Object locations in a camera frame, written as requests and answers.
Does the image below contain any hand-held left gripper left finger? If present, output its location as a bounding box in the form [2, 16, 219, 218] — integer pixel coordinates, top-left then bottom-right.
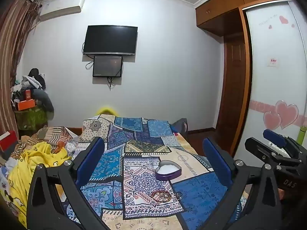
[26, 136, 111, 230]

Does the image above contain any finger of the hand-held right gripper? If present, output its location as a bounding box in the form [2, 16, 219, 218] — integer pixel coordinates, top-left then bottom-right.
[262, 129, 303, 160]
[245, 137, 300, 169]

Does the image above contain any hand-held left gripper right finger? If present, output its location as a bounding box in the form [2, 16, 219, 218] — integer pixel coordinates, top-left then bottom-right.
[203, 138, 283, 230]

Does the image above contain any purple heart-shaped tin box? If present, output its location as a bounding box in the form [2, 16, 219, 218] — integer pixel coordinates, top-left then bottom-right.
[155, 161, 182, 181]

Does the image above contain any red braided bracelet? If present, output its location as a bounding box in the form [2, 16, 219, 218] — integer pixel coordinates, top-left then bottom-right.
[151, 190, 172, 202]

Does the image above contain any green bottle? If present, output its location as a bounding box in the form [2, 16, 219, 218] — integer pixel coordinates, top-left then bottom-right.
[296, 126, 307, 144]

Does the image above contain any orange striped cloth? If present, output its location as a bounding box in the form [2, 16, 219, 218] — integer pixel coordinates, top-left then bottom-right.
[20, 126, 83, 154]

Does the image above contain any yellow pillow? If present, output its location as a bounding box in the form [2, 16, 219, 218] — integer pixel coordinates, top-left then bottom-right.
[96, 105, 118, 115]

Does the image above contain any dark blue bag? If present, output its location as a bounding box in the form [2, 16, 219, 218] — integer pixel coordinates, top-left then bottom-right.
[171, 118, 189, 136]

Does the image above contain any patchwork printed bedspread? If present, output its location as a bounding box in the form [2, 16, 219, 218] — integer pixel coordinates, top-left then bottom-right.
[61, 114, 247, 230]

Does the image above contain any brown wooden door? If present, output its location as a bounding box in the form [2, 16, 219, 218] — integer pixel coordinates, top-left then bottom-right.
[215, 35, 247, 154]

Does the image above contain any yellow cartoon blanket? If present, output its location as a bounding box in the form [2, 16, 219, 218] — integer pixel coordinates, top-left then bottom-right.
[5, 142, 72, 228]

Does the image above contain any green cloth-covered table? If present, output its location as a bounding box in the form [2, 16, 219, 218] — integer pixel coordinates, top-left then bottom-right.
[14, 108, 48, 131]

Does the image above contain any red box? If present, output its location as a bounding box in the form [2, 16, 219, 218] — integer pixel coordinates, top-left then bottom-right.
[0, 131, 18, 152]

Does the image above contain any orange box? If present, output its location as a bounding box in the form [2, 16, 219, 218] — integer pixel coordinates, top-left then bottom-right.
[15, 100, 37, 111]

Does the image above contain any pile of clothes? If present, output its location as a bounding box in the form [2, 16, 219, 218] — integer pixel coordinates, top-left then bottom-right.
[11, 68, 54, 113]

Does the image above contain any brown striped curtain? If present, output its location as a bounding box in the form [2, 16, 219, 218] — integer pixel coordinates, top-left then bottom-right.
[0, 0, 41, 137]

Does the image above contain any wooden wardrobe cabinet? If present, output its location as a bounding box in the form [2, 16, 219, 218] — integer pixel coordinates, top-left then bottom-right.
[195, 0, 292, 31]

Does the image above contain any white air conditioner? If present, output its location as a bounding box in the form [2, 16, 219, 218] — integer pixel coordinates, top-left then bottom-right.
[39, 0, 85, 21]

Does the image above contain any small black wall monitor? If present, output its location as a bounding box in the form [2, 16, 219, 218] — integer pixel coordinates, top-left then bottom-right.
[92, 56, 123, 78]

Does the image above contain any black wall television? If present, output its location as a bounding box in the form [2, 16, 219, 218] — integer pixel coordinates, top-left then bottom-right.
[83, 25, 138, 56]

